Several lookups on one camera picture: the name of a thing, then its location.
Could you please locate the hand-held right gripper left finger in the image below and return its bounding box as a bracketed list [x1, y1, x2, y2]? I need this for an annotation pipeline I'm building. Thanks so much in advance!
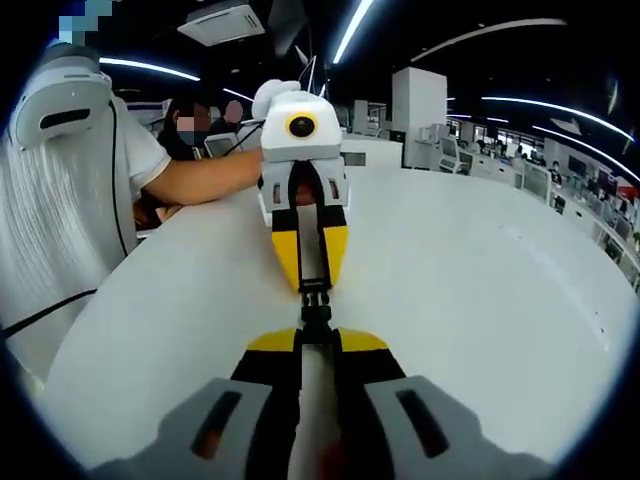
[88, 327, 304, 480]

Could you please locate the row of white office desks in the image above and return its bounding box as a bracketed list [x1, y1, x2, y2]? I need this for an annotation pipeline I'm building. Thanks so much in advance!
[434, 117, 640, 294]

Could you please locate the white square column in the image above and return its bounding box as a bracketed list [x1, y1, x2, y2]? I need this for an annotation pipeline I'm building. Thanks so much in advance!
[391, 65, 450, 170]

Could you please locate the person's right hand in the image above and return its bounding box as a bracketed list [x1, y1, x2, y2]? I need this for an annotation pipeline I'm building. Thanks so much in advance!
[319, 439, 347, 480]

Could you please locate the black plastic buckle pronged part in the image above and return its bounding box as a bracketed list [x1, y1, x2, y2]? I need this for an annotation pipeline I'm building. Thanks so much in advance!
[299, 291, 334, 347]

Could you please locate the person's white shirt torso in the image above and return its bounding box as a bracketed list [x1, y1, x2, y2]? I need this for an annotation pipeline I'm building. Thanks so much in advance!
[0, 93, 172, 374]

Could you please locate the black cable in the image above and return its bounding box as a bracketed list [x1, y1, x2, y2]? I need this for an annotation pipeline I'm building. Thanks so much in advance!
[106, 96, 133, 254]
[0, 288, 97, 338]

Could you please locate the white office chair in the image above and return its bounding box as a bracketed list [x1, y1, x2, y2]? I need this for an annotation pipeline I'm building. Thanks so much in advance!
[203, 131, 237, 160]

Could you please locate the long ceiling light strip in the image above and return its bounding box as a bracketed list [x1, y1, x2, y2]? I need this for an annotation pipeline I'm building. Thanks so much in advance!
[480, 94, 637, 145]
[331, 0, 377, 65]
[98, 55, 202, 83]

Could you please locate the worn white device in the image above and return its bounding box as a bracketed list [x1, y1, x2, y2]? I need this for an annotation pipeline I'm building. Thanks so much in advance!
[8, 42, 113, 152]

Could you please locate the ceiling air conditioner unit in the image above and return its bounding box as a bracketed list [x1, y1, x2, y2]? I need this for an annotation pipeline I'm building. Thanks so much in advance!
[176, 3, 267, 50]

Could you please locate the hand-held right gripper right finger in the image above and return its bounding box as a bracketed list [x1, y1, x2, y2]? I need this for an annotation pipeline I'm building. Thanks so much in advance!
[332, 325, 557, 480]

